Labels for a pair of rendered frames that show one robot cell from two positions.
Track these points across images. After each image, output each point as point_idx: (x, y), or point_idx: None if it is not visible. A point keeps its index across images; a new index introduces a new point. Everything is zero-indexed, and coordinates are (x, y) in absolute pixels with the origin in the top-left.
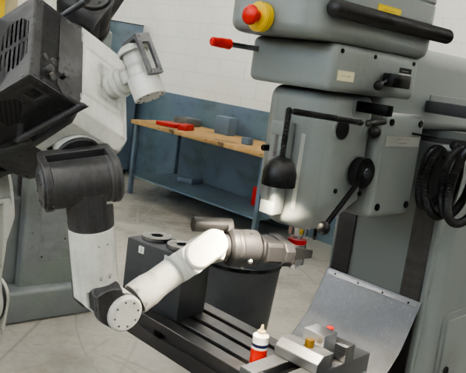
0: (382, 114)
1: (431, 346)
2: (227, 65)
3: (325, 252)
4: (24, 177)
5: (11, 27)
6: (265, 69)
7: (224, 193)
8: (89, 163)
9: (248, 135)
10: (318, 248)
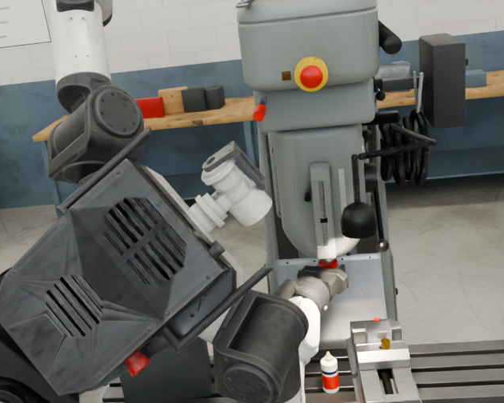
0: (394, 121)
1: (391, 280)
2: None
3: (34, 216)
4: None
5: (110, 215)
6: (282, 120)
7: None
8: (278, 325)
9: None
10: (23, 215)
